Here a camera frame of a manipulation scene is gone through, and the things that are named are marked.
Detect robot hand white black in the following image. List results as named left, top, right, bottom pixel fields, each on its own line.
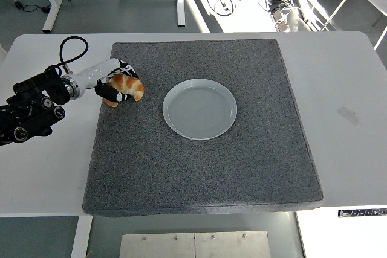
left=74, top=57, right=140, bottom=103

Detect orange croissant bread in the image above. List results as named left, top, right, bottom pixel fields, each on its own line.
left=102, top=72, right=145, bottom=108

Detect pale grey round plate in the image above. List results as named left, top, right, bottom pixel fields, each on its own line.
left=161, top=78, right=238, bottom=141

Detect grey metal plate with screws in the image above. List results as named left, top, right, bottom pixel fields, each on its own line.
left=119, top=233, right=197, bottom=258
left=194, top=230, right=272, bottom=258

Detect grey speckled mat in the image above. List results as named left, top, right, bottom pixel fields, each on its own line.
left=82, top=39, right=324, bottom=218

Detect white table leg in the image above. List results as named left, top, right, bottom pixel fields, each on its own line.
left=70, top=215, right=94, bottom=258

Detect clear tape patch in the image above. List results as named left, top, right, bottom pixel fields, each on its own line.
left=336, top=106, right=363, bottom=129

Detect table height control panel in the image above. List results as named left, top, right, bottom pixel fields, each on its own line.
left=337, top=208, right=387, bottom=219

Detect thin black floor cable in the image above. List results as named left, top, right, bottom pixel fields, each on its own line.
left=22, top=3, right=53, bottom=15

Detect power adapters with white cables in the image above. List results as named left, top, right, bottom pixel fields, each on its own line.
left=262, top=0, right=303, bottom=33

